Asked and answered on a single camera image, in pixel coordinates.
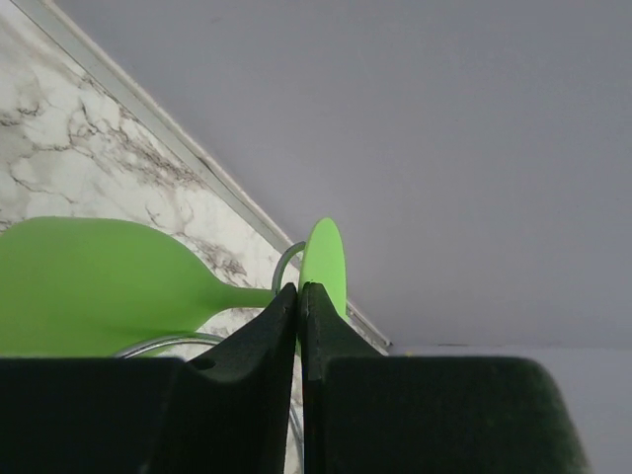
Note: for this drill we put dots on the green wine glass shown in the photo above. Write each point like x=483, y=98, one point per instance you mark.
x=82, y=287

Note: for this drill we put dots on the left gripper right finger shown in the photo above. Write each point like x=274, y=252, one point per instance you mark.
x=365, y=412

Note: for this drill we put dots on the chrome wine glass rack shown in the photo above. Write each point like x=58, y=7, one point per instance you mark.
x=210, y=340

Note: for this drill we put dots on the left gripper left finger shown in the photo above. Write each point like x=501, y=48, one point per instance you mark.
x=225, y=411

